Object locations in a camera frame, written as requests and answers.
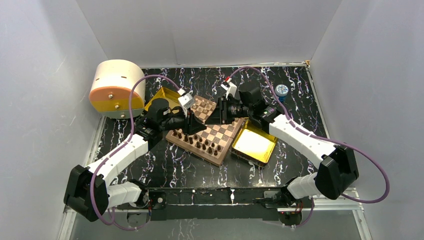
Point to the dark chess pieces row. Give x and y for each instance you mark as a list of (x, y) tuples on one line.
[(197, 142)]

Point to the wooden chess board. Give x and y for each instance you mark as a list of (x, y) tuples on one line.
[(222, 134)]

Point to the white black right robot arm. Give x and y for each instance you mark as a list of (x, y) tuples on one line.
[(336, 164)]

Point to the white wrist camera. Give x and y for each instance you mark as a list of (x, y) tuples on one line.
[(185, 100), (229, 87)]

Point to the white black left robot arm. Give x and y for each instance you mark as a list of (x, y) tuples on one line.
[(90, 191)]

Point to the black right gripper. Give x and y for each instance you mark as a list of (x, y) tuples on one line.
[(219, 115)]

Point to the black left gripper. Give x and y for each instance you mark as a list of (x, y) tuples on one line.
[(191, 124)]

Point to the cream orange round appliance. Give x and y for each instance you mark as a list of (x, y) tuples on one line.
[(111, 87)]

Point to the black aluminium base frame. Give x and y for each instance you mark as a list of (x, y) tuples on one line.
[(267, 204)]

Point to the gold tin with white pieces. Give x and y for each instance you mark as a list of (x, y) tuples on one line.
[(253, 145)]

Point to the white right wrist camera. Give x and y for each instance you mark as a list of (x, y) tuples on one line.
[(229, 87)]

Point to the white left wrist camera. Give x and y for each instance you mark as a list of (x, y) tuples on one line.
[(185, 100)]

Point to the empty gold tin box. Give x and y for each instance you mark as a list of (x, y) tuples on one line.
[(167, 94)]

